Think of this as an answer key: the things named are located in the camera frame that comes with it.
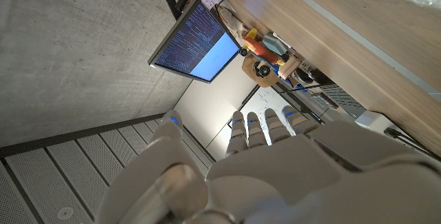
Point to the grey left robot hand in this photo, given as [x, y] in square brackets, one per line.
[275, 182]

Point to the whiteboard with blue writing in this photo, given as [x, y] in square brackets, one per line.
[262, 101]

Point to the small black keyboard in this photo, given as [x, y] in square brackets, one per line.
[324, 100]

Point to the cardboard box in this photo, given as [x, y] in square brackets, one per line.
[253, 77]

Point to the large black keyboard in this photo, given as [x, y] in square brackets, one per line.
[344, 96]

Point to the beige wooden block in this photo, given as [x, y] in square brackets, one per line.
[289, 67]

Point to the white power strip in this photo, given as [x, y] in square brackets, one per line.
[373, 119]

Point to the colourful toy airplane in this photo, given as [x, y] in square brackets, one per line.
[262, 50]

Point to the teal whiteboard eraser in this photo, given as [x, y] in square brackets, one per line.
[275, 44]

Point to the computer monitor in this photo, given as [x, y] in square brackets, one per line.
[196, 45]

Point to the round white ceiling sensor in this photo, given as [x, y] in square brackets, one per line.
[65, 213]

